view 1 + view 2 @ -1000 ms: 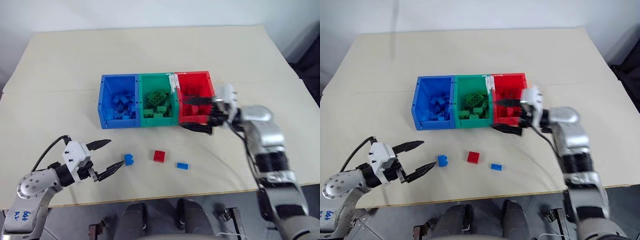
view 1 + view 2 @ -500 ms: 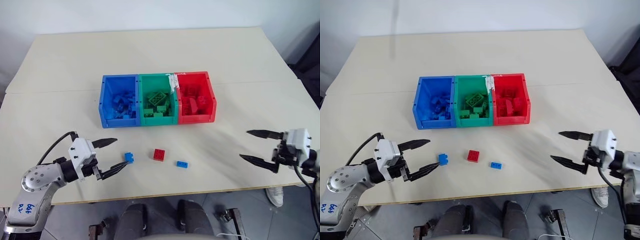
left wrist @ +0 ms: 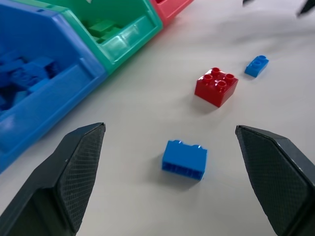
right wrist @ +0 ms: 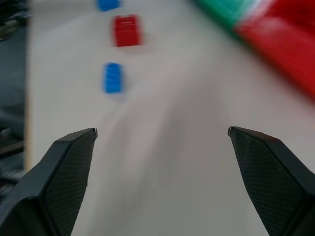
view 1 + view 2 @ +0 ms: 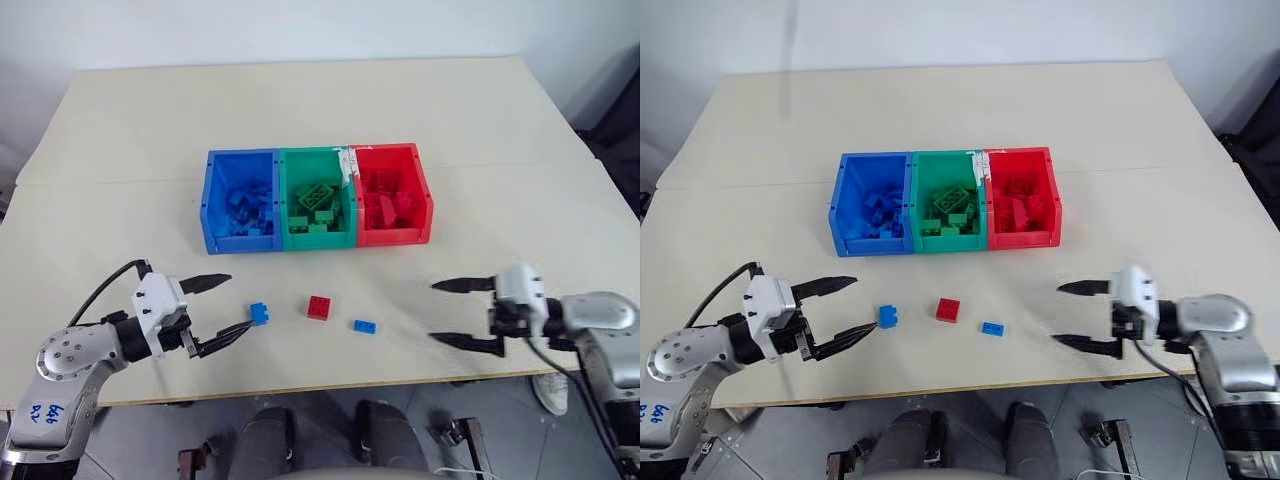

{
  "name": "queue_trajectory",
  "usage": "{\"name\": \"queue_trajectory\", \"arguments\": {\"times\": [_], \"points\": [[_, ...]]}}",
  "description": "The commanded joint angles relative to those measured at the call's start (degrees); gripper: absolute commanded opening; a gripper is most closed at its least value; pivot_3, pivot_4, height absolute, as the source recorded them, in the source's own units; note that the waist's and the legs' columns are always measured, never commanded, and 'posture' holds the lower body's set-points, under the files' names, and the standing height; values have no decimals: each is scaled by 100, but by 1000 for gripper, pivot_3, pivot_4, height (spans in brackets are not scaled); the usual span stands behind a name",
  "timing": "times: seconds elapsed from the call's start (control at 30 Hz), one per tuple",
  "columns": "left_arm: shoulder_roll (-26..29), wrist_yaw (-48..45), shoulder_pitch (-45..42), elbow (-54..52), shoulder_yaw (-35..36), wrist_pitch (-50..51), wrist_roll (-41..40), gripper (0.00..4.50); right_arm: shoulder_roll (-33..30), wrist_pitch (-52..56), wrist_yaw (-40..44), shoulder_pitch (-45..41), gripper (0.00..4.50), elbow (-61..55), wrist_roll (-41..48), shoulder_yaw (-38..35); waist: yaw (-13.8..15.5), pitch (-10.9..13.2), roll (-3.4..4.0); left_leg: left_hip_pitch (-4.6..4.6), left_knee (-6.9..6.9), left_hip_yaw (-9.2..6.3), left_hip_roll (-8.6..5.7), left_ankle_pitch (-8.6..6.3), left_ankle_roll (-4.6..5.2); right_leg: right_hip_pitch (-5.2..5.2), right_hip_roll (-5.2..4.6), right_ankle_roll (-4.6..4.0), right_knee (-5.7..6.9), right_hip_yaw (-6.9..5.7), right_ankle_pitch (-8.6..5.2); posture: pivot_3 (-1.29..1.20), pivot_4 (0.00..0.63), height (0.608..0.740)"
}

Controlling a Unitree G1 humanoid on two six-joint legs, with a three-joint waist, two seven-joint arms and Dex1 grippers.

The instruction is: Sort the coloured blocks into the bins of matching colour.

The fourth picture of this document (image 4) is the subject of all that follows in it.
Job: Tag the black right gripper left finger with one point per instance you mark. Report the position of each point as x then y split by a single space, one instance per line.
56 182

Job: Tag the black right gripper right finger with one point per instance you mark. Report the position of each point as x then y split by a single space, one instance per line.
268 182

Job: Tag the blue block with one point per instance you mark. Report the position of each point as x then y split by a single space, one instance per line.
108 4
113 78

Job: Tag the red plastic bin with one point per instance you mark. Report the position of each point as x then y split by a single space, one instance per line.
283 37

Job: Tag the red block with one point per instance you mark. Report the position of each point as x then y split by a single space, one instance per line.
127 30

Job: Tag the green plastic bin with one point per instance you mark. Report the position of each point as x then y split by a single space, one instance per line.
221 11

